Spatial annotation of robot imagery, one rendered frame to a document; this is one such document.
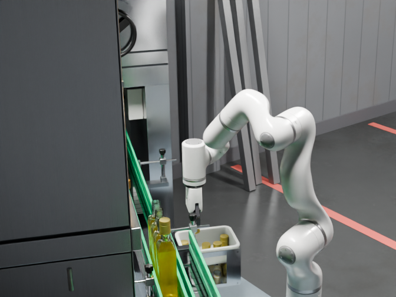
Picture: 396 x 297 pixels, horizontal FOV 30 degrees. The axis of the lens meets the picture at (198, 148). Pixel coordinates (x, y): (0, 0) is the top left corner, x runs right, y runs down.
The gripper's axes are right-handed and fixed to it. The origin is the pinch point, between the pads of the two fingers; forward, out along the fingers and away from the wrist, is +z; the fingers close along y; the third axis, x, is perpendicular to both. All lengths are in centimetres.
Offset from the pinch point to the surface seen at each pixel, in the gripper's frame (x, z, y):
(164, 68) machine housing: 0, -38, -74
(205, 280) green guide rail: -3.1, 1.8, 38.1
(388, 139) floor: 226, 110, -327
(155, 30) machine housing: -4, -55, -74
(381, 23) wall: 237, 20, -386
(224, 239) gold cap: 12.5, 12.3, -5.6
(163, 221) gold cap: -17, -23, 43
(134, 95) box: -14, -24, -84
